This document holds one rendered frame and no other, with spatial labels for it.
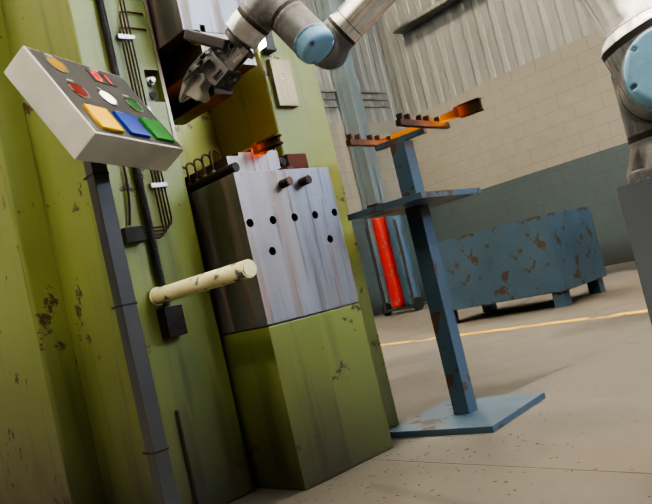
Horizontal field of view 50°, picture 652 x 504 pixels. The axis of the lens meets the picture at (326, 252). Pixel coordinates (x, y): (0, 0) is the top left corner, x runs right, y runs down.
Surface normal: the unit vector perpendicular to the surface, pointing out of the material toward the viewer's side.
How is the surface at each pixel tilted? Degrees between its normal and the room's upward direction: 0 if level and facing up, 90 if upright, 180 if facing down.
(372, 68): 90
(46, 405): 90
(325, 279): 90
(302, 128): 90
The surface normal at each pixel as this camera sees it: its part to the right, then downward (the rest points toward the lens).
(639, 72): -0.29, 0.10
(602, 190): -0.74, 0.14
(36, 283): 0.67, -0.19
